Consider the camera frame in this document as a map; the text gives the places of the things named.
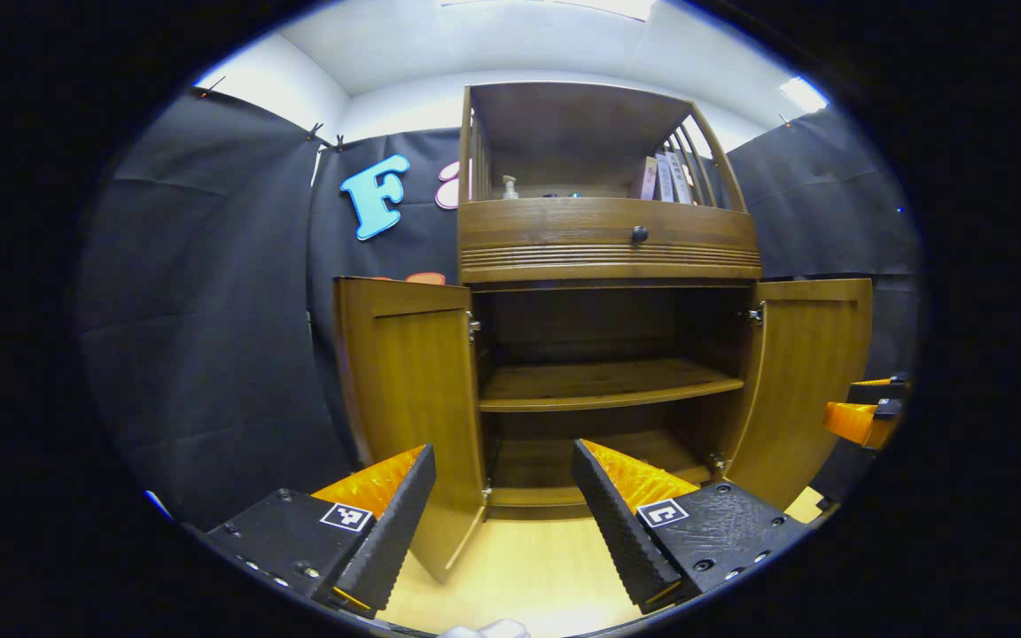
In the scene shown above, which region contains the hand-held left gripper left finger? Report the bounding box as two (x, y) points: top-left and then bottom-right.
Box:
(200, 445), (437, 619)

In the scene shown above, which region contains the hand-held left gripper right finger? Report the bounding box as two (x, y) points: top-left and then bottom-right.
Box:
(571, 439), (811, 614)

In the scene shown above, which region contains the wooden shoe cabinet door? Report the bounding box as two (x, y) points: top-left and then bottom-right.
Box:
(333, 276), (489, 584)
(719, 278), (875, 512)

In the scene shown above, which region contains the black backdrop cloth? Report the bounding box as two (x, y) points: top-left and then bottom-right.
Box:
(76, 89), (924, 533)

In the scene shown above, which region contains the white book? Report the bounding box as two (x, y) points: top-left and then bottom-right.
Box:
(666, 151), (694, 205)

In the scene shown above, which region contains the small ceiling light panel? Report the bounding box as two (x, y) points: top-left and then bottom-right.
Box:
(779, 76), (830, 113)

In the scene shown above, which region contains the wooden drawer with black knob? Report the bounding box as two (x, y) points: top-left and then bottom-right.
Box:
(457, 197), (763, 284)

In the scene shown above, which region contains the long ceiling light panel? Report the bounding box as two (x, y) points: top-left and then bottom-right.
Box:
(440, 0), (658, 23)

